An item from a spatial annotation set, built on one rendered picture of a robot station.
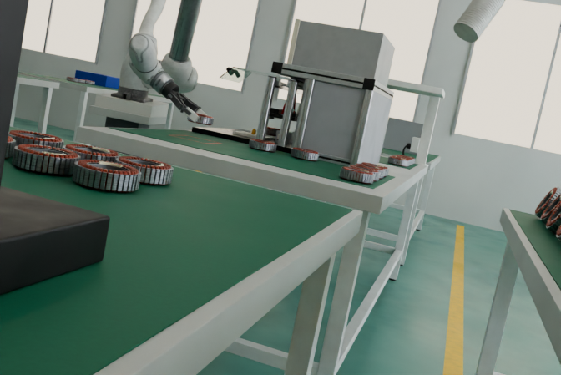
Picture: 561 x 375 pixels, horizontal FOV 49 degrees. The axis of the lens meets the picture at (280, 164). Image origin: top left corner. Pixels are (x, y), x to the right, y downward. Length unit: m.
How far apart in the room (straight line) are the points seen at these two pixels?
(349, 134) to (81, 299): 2.04
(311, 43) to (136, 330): 2.26
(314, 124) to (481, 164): 5.00
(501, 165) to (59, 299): 7.01
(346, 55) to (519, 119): 4.94
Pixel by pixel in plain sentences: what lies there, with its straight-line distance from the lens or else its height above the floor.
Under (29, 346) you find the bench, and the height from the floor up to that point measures 0.75.
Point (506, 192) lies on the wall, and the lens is 7.45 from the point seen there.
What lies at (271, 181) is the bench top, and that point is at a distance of 1.80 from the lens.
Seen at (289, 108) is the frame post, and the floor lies 0.94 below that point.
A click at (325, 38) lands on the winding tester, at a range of 2.68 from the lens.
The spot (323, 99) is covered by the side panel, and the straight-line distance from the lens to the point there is 2.55.
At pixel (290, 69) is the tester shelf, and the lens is 2.58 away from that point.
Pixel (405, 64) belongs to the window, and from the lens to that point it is 7.49.
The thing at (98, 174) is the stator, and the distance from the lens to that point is 1.04.
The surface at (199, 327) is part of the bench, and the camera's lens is 0.55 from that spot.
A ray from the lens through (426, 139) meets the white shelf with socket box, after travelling 3.78.
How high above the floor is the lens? 0.95
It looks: 6 degrees down
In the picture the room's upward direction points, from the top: 11 degrees clockwise
